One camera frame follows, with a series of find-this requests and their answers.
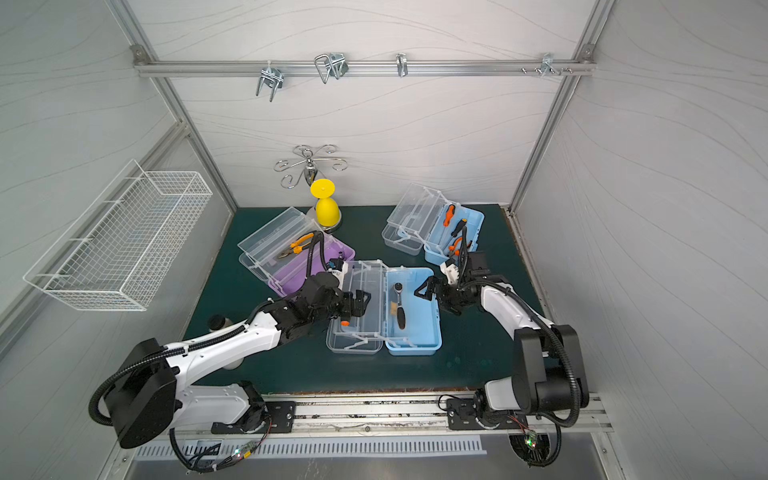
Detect large blue toolbox clear lid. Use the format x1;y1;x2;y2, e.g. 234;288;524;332
325;259;443;357

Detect small blue toolbox clear lid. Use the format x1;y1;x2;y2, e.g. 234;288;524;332
382;183;485;265

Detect purple toolbox clear lid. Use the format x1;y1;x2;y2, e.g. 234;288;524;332
238;207;321;297

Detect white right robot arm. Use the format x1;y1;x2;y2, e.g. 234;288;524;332
413;252;589;428

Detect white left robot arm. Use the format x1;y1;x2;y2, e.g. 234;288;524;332
88;272;372;449

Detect small orange pliers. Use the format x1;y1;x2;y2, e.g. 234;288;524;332
447;236;463;255

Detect orange black pliers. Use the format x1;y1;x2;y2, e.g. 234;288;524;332
276;232;315;260

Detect yellow plastic goblet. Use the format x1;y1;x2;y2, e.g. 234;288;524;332
310;178;341;230

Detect silver hook stand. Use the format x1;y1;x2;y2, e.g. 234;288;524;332
273;144;348;190

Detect small metal hook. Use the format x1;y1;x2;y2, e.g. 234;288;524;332
395;53;408;78

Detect metal double hook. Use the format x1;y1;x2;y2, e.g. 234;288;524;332
314;52;349;84

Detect ratchet wrench black handle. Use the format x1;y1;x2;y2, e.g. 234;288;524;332
393;282;407;330

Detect black handled screwdriver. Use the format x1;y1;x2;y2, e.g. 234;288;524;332
451;218;467;237

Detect orange handled screwdriver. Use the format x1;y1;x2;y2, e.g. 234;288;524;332
443;204;456;228

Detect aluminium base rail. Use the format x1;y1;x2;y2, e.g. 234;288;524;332
177;391;614;440

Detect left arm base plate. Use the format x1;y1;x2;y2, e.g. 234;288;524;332
211;401;297;435

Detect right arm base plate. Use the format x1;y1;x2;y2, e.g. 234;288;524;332
438;395;528;432

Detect white wire basket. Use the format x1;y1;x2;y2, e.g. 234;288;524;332
23;160;212;312

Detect metal bracket hook right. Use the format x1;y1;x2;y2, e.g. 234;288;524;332
520;53;573;77

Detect aluminium cross rail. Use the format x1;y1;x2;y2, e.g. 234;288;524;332
134;57;597;78

